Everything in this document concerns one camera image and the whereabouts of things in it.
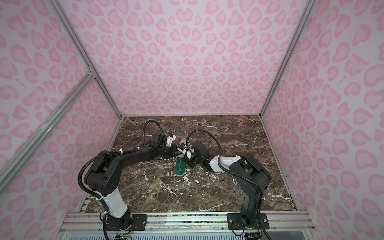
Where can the aluminium corner post left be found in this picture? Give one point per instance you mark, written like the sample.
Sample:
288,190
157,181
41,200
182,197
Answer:
66,24

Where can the aluminium corner post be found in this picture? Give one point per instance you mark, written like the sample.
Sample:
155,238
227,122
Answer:
297,34
66,24

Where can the aluminium corner post right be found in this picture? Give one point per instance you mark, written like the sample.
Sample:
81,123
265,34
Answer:
297,34

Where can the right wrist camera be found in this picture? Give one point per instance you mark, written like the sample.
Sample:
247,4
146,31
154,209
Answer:
186,151

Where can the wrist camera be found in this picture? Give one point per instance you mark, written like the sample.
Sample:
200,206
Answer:
186,151
162,139

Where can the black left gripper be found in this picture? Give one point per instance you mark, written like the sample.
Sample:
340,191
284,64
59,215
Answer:
174,148

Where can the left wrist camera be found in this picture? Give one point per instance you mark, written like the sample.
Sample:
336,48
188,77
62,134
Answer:
162,139

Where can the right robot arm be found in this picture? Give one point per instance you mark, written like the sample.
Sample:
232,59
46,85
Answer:
250,175

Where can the aluminium diagonal frame bar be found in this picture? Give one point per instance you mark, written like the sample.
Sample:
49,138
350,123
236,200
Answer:
29,148

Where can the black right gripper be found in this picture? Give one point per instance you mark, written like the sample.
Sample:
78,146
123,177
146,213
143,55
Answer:
192,164

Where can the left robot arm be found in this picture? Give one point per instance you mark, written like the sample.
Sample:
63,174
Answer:
100,177

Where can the green canvas sneaker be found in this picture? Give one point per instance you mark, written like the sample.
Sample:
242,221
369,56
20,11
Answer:
180,167

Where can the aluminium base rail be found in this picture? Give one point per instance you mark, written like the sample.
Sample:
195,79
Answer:
285,225

